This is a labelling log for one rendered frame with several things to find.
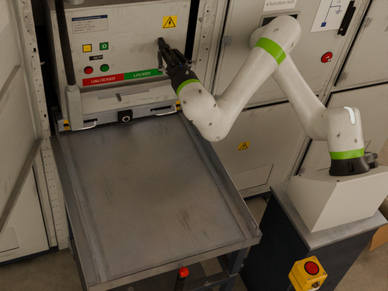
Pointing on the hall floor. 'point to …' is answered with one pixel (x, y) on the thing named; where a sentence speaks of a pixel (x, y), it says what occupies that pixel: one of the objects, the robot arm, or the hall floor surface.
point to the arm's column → (295, 253)
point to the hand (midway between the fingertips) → (163, 45)
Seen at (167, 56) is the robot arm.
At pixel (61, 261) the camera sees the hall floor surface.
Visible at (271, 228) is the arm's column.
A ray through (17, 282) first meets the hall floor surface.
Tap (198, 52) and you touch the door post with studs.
